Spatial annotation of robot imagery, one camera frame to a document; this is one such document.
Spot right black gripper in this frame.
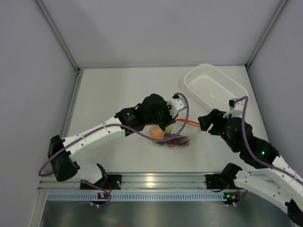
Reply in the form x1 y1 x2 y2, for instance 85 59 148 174
198 108 238 152

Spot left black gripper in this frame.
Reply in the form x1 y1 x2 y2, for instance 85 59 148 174
144 102 178 131

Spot green fake scallion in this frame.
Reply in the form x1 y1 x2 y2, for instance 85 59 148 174
162 127 172 140

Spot clear zip top bag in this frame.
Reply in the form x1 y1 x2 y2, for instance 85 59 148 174
146 118 202 148

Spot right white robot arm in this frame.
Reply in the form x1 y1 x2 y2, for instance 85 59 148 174
198 109 303 226

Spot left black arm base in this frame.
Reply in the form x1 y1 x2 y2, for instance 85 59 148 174
102 174 122 190

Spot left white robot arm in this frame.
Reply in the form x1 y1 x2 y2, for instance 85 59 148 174
48 94 185 189

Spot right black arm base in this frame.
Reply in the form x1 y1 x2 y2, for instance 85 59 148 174
205 174 225 190

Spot orange fake peach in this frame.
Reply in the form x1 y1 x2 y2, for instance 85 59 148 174
149 125 165 140

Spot purple fake grapes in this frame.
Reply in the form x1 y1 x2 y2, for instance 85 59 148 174
156 135 190 147

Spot white perforated plastic basket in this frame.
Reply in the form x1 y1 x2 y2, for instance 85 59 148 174
183 64 249 112

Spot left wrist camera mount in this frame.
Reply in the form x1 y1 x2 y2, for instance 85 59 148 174
167 94 187 118

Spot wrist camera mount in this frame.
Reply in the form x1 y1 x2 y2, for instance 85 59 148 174
167 94 187 118
223 97 245 119

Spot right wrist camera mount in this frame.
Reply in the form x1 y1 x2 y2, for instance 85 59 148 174
223 97 245 119

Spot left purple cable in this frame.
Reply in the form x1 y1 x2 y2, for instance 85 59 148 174
38 92 189 177

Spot aluminium mounting rail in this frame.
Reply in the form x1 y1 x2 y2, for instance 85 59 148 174
38 173 208 190

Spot white slotted cable duct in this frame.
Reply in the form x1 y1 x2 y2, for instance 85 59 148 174
47 191 230 201

